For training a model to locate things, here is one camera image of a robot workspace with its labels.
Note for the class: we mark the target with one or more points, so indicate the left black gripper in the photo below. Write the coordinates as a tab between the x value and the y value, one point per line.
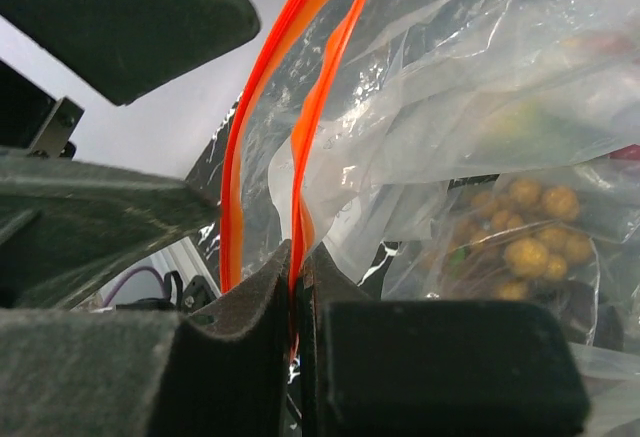
69	227

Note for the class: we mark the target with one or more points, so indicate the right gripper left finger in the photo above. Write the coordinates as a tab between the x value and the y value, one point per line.
219	372

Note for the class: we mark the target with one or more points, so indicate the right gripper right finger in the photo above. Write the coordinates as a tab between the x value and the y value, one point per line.
430	368

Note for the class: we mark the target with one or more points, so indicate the longan bunch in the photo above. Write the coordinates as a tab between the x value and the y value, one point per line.
519	242

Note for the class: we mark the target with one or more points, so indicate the orange-zipper clear bag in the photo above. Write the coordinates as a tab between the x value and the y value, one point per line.
300	167

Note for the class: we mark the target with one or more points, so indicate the green yellow mango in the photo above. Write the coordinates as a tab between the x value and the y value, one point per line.
524	127

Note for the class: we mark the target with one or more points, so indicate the blue-zipper clear bag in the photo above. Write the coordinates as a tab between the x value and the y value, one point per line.
578	59

